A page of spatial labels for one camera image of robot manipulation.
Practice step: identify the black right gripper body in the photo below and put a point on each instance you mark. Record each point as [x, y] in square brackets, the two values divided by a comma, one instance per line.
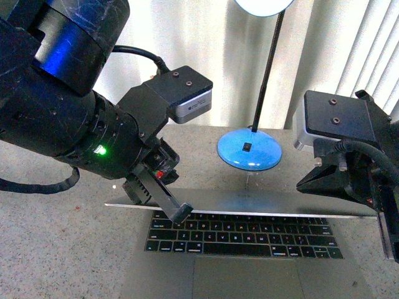
[362, 173]

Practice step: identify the white pleated curtain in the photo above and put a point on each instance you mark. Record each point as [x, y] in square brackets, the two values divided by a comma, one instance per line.
[335, 47]

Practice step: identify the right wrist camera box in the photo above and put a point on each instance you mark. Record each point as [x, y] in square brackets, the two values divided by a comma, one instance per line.
[331, 117]

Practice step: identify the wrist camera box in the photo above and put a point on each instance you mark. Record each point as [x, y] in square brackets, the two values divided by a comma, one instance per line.
[188, 93]
[331, 117]

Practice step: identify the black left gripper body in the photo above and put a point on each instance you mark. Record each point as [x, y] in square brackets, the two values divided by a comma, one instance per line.
[149, 111]

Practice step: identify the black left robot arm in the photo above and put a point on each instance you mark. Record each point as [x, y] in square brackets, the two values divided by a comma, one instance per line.
[52, 53]

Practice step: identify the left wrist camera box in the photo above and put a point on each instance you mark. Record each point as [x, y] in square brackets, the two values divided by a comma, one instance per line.
[188, 93]

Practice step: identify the silver laptop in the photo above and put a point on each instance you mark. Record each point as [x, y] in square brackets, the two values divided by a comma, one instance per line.
[246, 244]

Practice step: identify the blue desk lamp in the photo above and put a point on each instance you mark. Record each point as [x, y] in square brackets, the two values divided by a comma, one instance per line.
[251, 149]

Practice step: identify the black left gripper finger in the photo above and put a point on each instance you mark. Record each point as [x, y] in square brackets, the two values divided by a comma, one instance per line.
[143, 185]

